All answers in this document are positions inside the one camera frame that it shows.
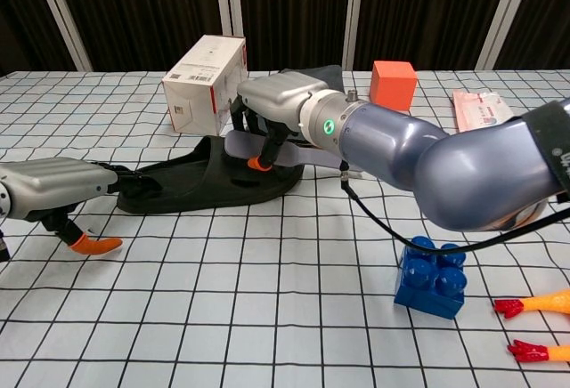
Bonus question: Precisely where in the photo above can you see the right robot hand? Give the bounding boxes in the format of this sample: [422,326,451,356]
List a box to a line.
[224,71,326,171]

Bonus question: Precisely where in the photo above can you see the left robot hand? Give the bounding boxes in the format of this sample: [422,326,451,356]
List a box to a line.
[0,158,152,258]

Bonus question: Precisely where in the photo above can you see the grey tool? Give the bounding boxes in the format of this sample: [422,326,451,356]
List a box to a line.
[224,132,342,171]

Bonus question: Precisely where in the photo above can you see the black rubber slipper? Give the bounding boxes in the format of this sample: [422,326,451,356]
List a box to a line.
[116,135,305,214]

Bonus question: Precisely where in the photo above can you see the white cardboard box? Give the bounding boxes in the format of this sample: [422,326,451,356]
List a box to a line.
[160,34,250,137]

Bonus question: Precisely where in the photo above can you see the orange cube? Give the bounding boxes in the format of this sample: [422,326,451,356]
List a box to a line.
[369,60,419,112]

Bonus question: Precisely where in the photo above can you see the black folding screen white frames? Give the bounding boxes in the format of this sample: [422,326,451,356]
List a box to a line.
[0,0,570,73]

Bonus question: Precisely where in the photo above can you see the pink white wipes packet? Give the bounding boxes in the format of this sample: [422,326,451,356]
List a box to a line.
[452,89,517,133]

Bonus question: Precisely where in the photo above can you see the checkered tablecloth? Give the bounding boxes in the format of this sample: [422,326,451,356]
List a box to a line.
[0,69,570,388]

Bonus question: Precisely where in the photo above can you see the blue building block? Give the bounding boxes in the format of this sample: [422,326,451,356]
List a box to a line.
[394,235,468,320]

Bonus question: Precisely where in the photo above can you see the yellow rubber chicken toy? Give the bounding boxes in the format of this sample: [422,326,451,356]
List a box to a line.
[493,287,570,365]

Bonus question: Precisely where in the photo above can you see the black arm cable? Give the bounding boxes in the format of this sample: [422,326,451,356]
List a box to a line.
[338,160,570,255]

